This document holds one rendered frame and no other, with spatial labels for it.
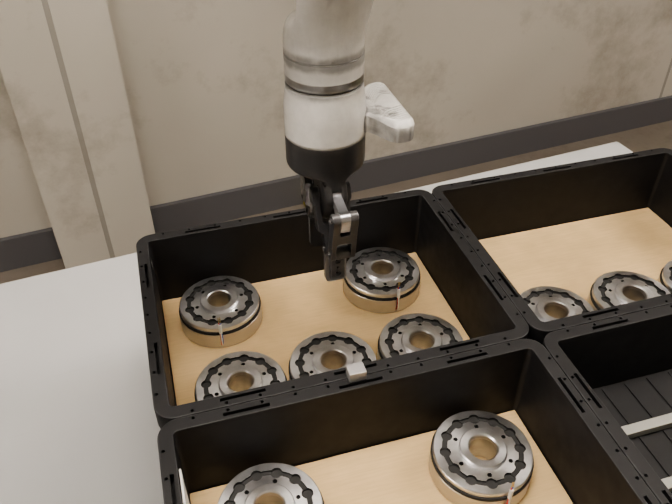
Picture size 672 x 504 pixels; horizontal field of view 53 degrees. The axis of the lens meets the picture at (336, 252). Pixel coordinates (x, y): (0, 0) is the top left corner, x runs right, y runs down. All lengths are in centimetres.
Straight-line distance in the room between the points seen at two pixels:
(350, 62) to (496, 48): 211
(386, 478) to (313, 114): 38
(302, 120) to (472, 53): 205
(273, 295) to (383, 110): 38
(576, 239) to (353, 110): 56
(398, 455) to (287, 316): 25
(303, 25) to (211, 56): 167
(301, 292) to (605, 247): 46
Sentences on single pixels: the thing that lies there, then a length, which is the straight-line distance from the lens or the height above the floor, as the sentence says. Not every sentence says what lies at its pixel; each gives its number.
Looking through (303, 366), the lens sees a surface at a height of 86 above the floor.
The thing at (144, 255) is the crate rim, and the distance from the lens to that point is 86.
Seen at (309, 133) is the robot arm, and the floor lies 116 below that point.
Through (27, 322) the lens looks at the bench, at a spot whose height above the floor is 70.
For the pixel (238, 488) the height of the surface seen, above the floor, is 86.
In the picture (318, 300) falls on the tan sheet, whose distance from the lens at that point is 91.
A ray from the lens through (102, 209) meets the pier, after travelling 225.
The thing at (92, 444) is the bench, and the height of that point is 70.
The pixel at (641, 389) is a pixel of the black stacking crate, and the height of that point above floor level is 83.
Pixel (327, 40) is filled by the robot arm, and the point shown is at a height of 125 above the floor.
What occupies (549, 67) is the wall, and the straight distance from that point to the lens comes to 286.
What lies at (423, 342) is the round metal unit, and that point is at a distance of 84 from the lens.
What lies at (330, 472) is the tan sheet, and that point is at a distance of 74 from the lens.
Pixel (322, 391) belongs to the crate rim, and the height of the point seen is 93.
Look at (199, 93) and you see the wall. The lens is 226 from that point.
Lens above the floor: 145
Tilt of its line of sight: 39 degrees down
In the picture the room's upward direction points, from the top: straight up
